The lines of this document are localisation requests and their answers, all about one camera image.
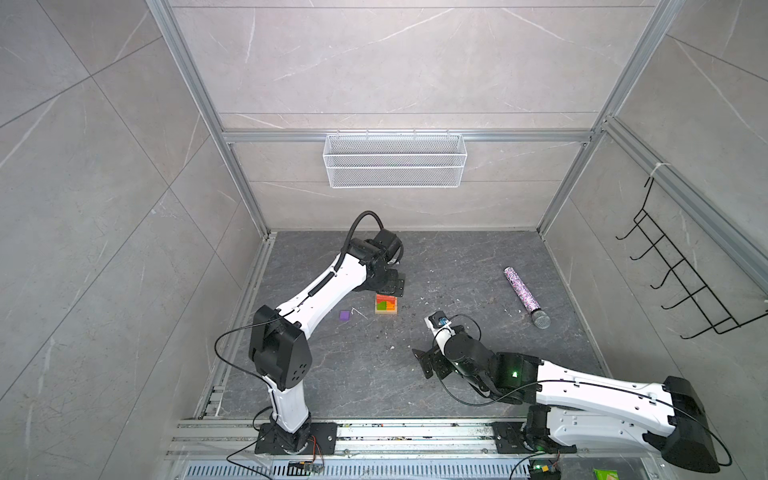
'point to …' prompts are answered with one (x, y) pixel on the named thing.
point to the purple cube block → (345, 315)
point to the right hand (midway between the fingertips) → (427, 340)
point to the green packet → (606, 474)
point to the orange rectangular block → (380, 297)
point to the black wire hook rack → (700, 294)
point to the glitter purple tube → (540, 318)
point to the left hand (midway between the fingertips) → (385, 281)
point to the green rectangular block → (382, 305)
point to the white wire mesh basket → (394, 160)
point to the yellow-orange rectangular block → (390, 306)
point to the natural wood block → (386, 312)
